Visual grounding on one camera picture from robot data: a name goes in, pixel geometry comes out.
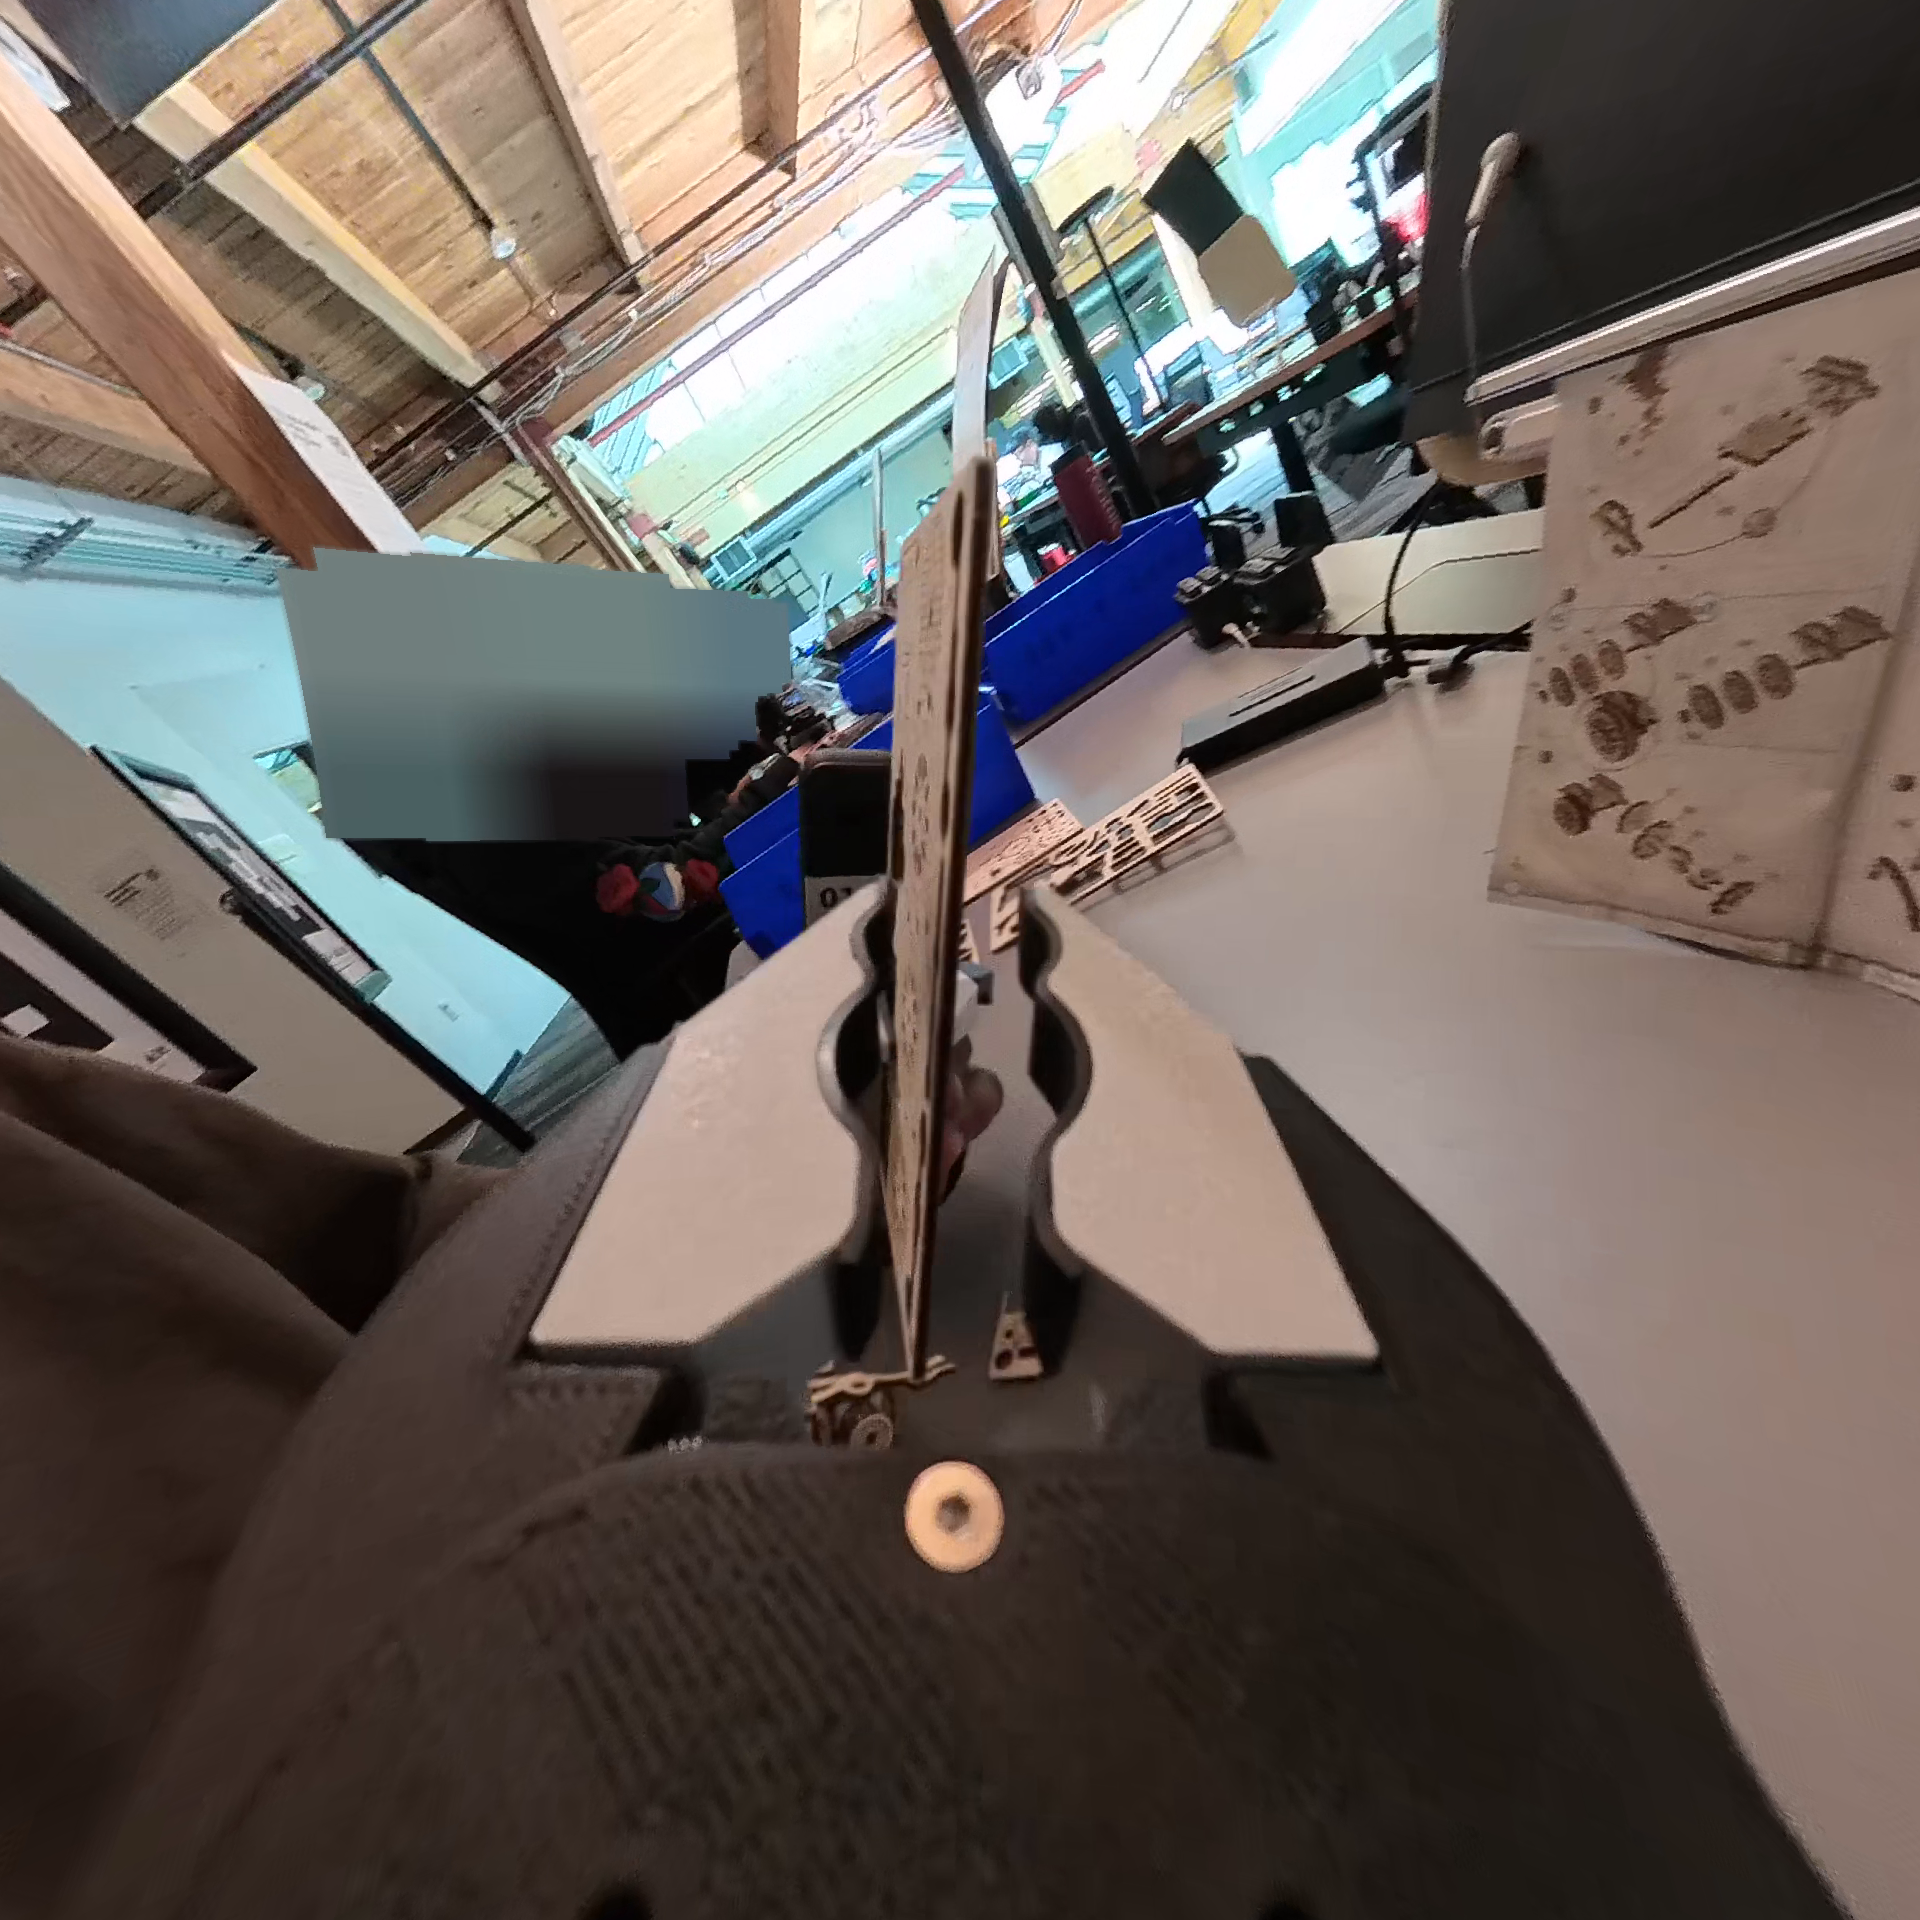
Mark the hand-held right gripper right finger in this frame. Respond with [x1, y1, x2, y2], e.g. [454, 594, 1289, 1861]
[1019, 883, 1382, 1375]

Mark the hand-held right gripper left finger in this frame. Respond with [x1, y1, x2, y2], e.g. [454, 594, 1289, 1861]
[527, 880, 905, 1375]

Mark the wooden puzzle sheet with wheels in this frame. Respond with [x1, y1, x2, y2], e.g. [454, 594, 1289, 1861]
[877, 456, 1003, 1386]

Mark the grey desk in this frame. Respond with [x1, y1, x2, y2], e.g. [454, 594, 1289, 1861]
[914, 621, 1920, 1855]

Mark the person's left hand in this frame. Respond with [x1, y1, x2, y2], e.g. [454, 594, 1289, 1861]
[941, 1063, 1003, 1203]

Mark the blue plastic bin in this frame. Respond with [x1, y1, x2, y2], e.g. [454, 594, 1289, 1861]
[721, 682, 1037, 955]
[837, 503, 1211, 724]

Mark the black flat power box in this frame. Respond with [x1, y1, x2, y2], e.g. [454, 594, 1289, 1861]
[1180, 639, 1389, 775]

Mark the white monitor stand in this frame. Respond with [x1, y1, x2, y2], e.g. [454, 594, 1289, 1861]
[1317, 509, 1550, 644]

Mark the wooden background table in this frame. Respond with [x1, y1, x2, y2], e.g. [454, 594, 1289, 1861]
[1161, 285, 1425, 497]

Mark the framed marker poster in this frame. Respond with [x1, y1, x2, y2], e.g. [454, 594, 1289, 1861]
[0, 861, 260, 1095]

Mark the printed instruction booklet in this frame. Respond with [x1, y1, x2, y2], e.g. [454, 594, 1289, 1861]
[1487, 343, 1920, 985]

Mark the black and tan hanging panel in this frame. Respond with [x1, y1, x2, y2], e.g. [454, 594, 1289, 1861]
[1142, 139, 1295, 327]

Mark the wooden puzzle frame sheet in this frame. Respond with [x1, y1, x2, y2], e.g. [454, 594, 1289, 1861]
[1035, 762, 1241, 906]
[959, 803, 1089, 906]

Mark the framed wall poster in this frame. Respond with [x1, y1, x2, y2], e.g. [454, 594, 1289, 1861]
[90, 744, 396, 999]

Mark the wooden post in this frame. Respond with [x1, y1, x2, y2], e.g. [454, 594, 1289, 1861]
[0, 60, 429, 569]

